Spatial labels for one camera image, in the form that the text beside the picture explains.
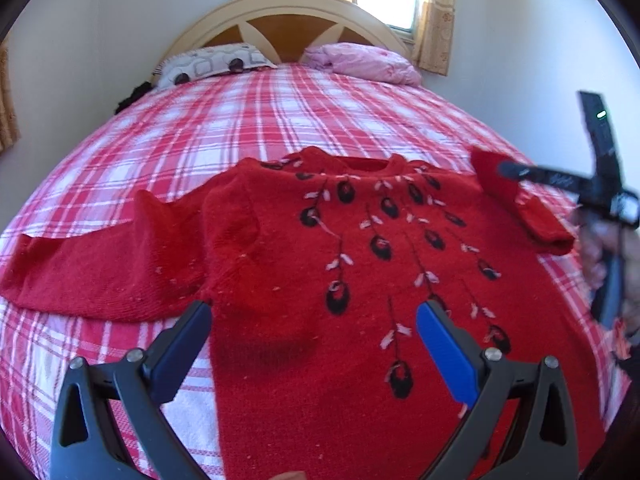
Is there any red knitted sweater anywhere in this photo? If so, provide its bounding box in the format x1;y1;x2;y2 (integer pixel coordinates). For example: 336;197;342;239
1;148;604;479

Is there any right hand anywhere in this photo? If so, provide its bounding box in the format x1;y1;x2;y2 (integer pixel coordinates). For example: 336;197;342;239
579;221;640;302

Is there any beige curtain right of headboard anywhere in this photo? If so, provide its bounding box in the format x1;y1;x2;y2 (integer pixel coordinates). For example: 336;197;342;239
412;0;456;76

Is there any pink pillow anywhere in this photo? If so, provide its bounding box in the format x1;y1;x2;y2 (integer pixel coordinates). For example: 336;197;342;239
302;42;422;87

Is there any beige curtain side window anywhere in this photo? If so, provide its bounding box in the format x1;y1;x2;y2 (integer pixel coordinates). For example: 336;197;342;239
0;41;21;153

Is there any black object beside pillow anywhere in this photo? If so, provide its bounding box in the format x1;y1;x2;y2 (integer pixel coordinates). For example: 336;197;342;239
114;80;154;115

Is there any cream wooden headboard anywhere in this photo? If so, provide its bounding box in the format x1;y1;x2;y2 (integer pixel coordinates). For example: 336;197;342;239
163;0;411;64

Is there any grey patterned pillow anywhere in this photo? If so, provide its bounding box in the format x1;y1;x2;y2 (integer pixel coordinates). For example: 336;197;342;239
153;42;277;90

